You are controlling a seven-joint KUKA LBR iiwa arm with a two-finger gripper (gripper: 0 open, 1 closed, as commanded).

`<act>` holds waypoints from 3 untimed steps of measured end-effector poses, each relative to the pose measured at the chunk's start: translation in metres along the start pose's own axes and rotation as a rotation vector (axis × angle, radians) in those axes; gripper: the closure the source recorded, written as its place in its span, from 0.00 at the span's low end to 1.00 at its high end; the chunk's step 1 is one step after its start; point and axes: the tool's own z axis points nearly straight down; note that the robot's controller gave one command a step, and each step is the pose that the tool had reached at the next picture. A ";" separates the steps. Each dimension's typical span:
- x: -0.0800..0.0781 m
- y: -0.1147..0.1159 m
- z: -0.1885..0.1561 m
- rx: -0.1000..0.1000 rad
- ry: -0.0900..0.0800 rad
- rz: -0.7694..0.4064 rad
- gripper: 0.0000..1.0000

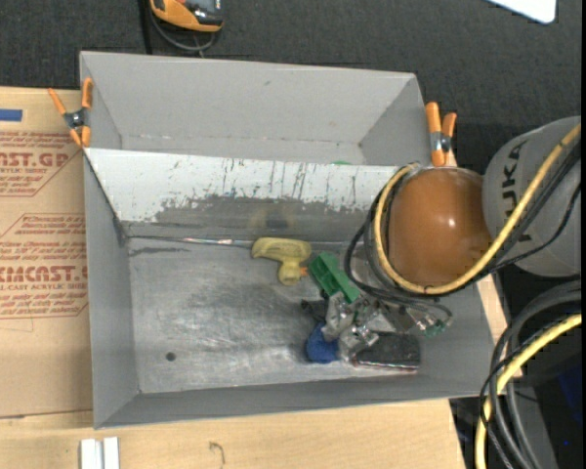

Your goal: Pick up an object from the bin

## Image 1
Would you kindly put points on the brown cardboard board red print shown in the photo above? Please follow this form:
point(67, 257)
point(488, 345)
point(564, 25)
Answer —
point(39, 340)

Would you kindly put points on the dark flat block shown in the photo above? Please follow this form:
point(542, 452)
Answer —
point(390, 352)

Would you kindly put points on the small green round object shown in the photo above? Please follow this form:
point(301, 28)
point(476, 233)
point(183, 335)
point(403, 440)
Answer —
point(342, 162)

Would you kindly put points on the blue round object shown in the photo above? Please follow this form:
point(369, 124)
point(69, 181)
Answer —
point(320, 347)

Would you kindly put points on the yellow toy duck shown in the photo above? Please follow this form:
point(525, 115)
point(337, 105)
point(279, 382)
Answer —
point(285, 257)

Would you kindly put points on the green plastic block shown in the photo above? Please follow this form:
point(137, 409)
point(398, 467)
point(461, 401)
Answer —
point(333, 276)

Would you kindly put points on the grey metal bin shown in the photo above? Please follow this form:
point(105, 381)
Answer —
point(215, 311)

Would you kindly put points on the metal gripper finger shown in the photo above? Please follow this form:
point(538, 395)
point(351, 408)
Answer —
point(339, 319)
point(359, 336)

